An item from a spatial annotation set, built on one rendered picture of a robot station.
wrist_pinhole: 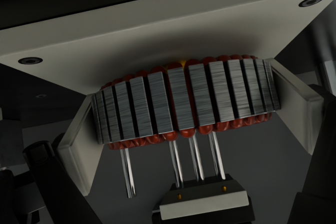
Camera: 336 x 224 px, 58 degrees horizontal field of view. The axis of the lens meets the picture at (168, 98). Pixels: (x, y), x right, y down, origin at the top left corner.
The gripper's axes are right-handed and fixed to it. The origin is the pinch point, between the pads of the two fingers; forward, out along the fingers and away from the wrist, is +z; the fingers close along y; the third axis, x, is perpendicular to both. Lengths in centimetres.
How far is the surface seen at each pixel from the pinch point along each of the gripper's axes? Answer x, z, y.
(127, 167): -6.6, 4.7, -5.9
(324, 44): -0.8, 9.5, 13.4
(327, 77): -7.4, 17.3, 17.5
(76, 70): 4.0, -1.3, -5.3
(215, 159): -11.1, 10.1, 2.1
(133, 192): -8.5, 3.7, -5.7
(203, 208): -7.0, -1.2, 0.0
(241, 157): -17.7, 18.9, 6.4
